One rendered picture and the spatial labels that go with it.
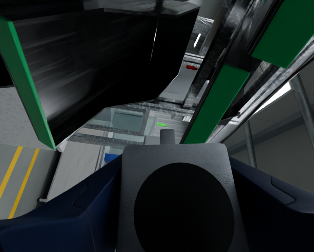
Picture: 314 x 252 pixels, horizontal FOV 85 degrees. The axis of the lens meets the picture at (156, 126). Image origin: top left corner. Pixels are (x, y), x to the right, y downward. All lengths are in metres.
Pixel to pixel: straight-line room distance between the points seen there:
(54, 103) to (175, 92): 0.99
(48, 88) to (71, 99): 0.04
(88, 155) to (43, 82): 3.60
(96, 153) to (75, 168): 0.46
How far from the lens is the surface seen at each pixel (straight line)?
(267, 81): 0.32
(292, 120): 5.32
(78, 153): 3.84
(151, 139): 1.50
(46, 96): 0.21
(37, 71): 0.20
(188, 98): 0.31
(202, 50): 1.43
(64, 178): 3.79
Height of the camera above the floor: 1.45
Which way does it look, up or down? 8 degrees up
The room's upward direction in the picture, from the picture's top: 99 degrees clockwise
